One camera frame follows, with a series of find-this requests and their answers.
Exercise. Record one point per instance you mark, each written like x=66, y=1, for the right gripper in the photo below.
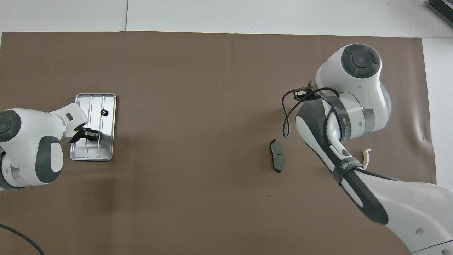
x=303, y=92

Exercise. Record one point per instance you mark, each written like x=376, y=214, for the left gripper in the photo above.
x=78, y=135

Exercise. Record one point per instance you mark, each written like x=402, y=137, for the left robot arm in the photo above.
x=28, y=141

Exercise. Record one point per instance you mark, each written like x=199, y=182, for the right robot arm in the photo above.
x=368, y=106

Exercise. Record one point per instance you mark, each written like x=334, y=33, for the silver metal tray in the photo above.
x=102, y=141

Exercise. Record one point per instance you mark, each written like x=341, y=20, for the dark grey brake pad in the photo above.
x=276, y=156

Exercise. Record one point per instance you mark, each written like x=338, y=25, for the white curved plastic piece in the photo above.
x=367, y=158

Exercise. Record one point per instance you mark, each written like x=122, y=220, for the black stand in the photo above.
x=442, y=10

